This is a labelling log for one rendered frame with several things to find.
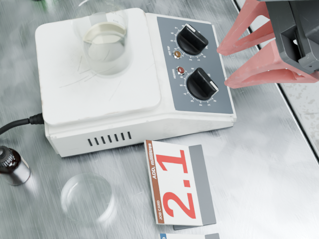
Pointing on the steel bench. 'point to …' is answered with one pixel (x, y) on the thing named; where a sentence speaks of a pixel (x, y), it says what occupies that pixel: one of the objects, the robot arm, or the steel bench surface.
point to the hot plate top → (153, 77)
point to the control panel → (220, 101)
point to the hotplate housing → (175, 128)
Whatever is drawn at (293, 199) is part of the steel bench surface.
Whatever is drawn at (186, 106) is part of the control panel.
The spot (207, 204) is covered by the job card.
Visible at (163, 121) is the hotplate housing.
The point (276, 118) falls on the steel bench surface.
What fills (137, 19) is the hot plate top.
